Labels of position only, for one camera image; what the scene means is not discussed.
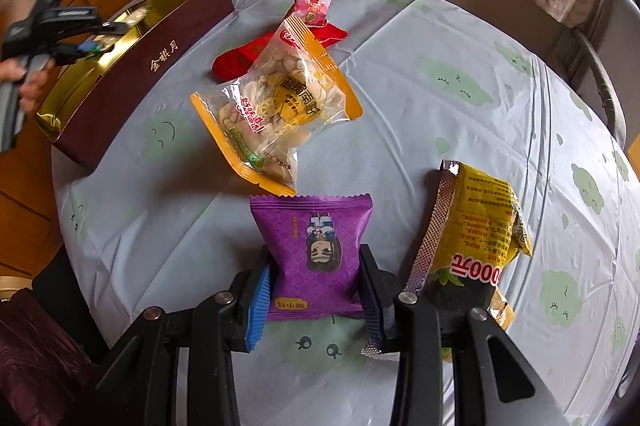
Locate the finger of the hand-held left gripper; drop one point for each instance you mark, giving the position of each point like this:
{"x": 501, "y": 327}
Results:
{"x": 80, "y": 51}
{"x": 105, "y": 27}

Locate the clear orange-edged seed packet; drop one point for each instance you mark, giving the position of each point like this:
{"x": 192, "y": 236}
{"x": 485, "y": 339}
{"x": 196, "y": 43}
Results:
{"x": 295, "y": 65}
{"x": 240, "y": 120}

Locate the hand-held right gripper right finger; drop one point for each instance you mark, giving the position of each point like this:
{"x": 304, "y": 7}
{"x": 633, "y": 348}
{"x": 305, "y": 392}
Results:
{"x": 375, "y": 306}

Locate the person's left hand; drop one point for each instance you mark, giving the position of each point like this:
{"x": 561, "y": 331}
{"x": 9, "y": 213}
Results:
{"x": 31, "y": 94}

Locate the green and white snack packet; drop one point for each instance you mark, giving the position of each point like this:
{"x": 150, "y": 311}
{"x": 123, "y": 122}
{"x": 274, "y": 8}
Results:
{"x": 93, "y": 45}

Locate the gold-lined maroon tin box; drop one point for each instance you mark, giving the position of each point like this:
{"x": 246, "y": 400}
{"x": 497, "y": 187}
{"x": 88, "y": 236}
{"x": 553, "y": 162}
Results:
{"x": 140, "y": 70}

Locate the red gold-print snack packet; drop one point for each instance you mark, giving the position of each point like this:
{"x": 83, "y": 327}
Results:
{"x": 235, "y": 58}

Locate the pale green-print tablecloth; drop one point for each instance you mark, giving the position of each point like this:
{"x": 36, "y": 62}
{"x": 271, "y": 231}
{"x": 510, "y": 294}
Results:
{"x": 400, "y": 105}

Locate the pink-red snack packet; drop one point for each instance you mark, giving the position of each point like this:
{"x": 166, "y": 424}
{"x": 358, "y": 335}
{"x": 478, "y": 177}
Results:
{"x": 312, "y": 5}

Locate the grey yellow blue armchair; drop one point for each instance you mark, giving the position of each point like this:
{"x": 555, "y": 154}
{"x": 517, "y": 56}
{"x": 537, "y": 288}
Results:
{"x": 615, "y": 20}

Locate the dark red quilted jacket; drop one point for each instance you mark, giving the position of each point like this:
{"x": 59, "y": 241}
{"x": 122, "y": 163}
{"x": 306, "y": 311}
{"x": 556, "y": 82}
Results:
{"x": 30, "y": 356}

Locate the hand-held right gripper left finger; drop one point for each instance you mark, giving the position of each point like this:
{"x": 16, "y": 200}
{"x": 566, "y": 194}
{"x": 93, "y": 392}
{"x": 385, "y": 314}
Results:
{"x": 257, "y": 306}

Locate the purple snack packet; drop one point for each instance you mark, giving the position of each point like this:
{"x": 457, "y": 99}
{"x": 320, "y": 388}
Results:
{"x": 310, "y": 246}

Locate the yellow silver-edged snack packet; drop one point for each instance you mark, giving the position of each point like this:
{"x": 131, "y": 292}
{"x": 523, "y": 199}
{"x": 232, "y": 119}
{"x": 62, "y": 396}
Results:
{"x": 480, "y": 216}

